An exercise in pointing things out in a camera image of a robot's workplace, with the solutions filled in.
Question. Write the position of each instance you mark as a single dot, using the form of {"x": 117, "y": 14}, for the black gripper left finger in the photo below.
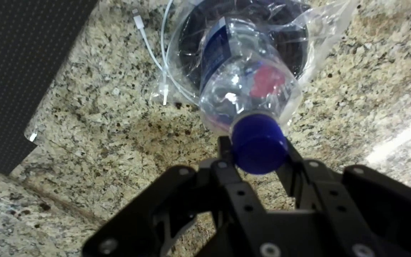
{"x": 214, "y": 214}

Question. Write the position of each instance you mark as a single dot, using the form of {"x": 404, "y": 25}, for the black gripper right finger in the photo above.
{"x": 357, "y": 214}

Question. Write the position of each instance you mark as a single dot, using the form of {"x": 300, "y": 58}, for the blue cap water bottle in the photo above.
{"x": 257, "y": 143}

